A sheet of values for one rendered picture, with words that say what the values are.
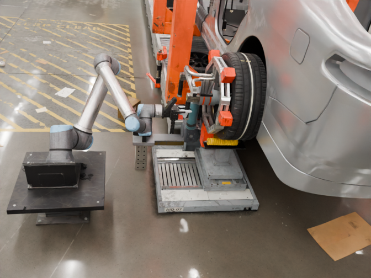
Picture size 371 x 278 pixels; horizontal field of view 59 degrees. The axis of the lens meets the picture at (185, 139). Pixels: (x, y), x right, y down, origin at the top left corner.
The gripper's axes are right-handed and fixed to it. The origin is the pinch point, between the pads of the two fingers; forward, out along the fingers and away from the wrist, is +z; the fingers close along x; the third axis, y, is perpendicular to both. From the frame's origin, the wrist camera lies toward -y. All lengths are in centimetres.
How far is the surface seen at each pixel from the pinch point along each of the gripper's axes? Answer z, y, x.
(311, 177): 53, -7, 79
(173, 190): -5, 76, 3
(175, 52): -5, -18, -60
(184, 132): 8, 48, -41
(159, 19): 1, 11, -253
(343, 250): 120, 82, 65
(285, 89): 44, -39, 40
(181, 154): 9, 75, -42
